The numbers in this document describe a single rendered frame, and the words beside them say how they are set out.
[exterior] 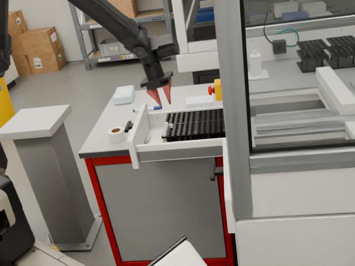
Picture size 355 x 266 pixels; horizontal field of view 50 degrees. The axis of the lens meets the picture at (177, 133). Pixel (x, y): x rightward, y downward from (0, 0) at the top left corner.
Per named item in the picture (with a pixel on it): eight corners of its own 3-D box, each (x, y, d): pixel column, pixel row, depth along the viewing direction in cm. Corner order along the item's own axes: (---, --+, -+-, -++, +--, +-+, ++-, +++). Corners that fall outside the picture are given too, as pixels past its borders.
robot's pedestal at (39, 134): (40, 253, 215) (-9, 135, 180) (59, 217, 241) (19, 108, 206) (91, 250, 210) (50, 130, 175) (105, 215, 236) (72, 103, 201)
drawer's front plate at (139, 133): (133, 170, 124) (126, 140, 119) (147, 128, 149) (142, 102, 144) (138, 169, 123) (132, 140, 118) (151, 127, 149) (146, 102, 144)
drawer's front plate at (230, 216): (228, 234, 92) (224, 198, 87) (225, 168, 117) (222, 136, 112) (235, 234, 92) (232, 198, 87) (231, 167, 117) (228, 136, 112)
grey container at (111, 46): (101, 57, 514) (97, 45, 506) (106, 50, 540) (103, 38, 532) (129, 54, 508) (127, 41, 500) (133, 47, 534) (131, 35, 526)
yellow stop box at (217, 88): (214, 101, 157) (212, 85, 154) (214, 94, 164) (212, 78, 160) (226, 100, 157) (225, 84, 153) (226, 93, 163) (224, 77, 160)
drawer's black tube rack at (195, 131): (164, 153, 126) (161, 136, 124) (169, 129, 142) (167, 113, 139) (231, 148, 123) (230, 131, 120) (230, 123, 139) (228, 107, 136)
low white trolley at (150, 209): (118, 284, 187) (77, 152, 152) (140, 203, 241) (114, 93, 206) (238, 281, 179) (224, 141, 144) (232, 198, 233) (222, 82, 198)
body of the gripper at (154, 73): (170, 82, 120) (163, 59, 117) (141, 89, 123) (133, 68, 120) (174, 75, 126) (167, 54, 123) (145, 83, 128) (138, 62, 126)
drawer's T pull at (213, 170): (210, 182, 98) (209, 178, 98) (211, 166, 105) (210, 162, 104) (224, 181, 98) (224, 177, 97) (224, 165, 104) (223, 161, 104)
